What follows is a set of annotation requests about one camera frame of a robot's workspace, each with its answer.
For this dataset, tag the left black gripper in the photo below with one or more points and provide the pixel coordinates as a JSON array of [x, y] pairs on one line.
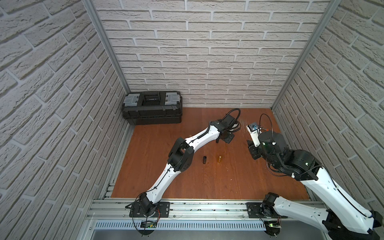
[[227, 137]]

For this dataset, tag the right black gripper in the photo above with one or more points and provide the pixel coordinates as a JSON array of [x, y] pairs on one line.
[[252, 148]]

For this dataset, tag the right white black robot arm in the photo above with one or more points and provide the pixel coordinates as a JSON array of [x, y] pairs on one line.
[[342, 219]]

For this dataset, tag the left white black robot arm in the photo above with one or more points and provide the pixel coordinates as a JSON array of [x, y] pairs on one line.
[[181, 157]]

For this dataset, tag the black grey toolbox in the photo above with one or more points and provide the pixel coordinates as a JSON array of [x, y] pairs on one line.
[[153, 108]]

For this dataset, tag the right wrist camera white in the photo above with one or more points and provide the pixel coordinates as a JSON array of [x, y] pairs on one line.
[[254, 130]]

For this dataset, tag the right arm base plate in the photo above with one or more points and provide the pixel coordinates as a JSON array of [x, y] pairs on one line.
[[253, 210]]

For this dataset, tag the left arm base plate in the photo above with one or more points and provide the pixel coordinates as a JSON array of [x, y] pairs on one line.
[[161, 210]]

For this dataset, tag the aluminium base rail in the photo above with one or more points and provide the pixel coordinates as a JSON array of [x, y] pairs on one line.
[[179, 209]]

